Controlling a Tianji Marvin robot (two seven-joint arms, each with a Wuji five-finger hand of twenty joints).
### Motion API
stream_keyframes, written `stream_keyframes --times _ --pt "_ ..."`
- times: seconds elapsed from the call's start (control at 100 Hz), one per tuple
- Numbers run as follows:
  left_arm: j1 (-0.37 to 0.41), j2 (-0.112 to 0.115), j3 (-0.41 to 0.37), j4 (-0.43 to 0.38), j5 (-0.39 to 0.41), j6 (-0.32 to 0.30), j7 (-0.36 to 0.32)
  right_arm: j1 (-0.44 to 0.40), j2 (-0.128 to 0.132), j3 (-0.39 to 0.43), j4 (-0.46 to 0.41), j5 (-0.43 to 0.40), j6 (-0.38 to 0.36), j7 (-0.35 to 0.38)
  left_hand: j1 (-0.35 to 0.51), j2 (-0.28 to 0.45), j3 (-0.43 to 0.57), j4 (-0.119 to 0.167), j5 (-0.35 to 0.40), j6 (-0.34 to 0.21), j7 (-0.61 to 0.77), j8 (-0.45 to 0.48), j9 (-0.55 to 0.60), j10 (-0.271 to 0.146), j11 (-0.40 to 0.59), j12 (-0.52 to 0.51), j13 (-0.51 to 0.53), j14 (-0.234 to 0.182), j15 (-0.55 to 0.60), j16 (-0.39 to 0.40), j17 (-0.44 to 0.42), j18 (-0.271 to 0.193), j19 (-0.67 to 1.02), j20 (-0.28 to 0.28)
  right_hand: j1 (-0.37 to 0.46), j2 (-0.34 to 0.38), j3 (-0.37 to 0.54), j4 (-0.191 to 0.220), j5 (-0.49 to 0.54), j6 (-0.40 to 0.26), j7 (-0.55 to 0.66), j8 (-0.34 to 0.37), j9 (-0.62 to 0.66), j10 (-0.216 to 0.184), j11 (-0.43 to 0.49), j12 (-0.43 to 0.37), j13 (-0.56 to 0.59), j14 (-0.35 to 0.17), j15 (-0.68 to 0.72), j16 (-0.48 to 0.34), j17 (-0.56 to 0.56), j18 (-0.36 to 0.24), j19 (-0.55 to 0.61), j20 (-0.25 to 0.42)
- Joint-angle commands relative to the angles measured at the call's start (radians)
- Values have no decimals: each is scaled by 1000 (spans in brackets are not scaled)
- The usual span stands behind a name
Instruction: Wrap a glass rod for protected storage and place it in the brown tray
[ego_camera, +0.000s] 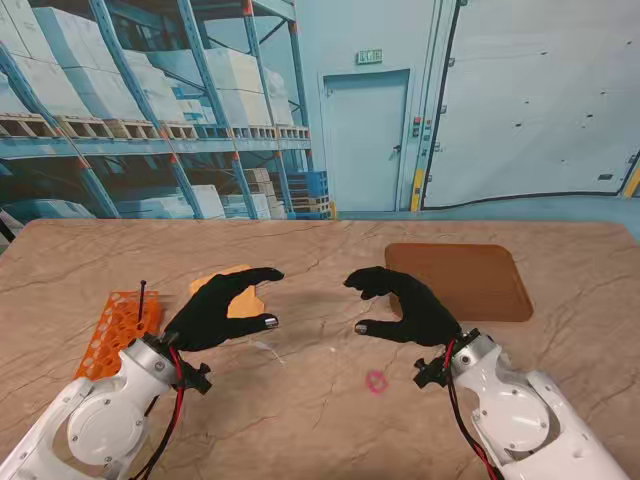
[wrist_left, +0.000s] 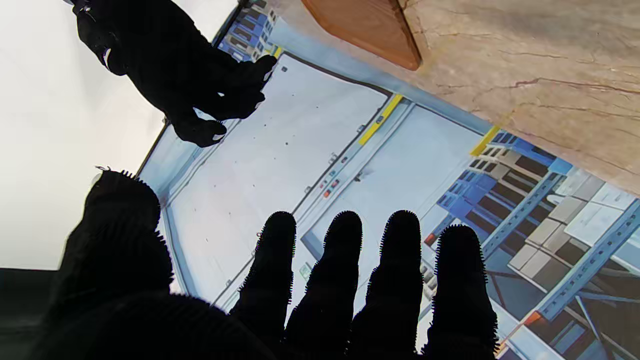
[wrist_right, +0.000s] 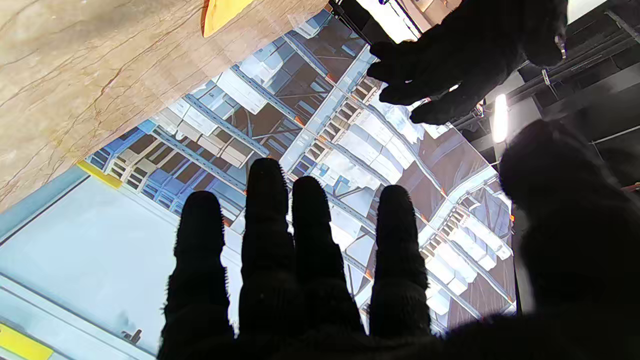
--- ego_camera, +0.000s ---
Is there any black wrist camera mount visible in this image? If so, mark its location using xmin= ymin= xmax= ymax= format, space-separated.
xmin=177 ymin=360 xmax=212 ymax=396
xmin=412 ymin=357 xmax=454 ymax=389

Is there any pink rubber band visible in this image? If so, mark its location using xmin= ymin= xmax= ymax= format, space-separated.
xmin=365 ymin=370 xmax=390 ymax=395

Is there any red black left arm cable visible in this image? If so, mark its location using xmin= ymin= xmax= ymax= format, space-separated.
xmin=138 ymin=343 xmax=187 ymax=480

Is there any brown wooden tray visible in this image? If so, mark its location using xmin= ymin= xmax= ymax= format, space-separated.
xmin=384 ymin=243 xmax=534 ymax=322

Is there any warehouse print backdrop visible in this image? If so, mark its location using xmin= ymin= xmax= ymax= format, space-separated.
xmin=0 ymin=0 xmax=640 ymax=224

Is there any red black arm cable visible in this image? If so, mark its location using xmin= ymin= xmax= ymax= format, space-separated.
xmin=138 ymin=343 xmax=187 ymax=480
xmin=443 ymin=339 xmax=504 ymax=480

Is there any red black right arm cable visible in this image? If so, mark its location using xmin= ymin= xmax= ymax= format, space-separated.
xmin=443 ymin=339 xmax=504 ymax=480

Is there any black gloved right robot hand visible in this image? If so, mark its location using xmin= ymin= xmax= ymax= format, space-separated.
xmin=343 ymin=266 xmax=462 ymax=348

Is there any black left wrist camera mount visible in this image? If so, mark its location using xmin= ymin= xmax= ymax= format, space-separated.
xmin=177 ymin=360 xmax=212 ymax=396

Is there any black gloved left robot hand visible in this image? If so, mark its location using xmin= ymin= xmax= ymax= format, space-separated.
xmin=163 ymin=267 xmax=285 ymax=352

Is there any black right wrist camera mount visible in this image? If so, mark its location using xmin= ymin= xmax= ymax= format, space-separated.
xmin=412 ymin=357 xmax=454 ymax=389

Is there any yellow orange cloth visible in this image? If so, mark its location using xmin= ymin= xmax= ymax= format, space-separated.
xmin=188 ymin=264 xmax=266 ymax=319

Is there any orange plastic test tube rack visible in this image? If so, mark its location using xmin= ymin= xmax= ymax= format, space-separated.
xmin=73 ymin=289 xmax=166 ymax=381

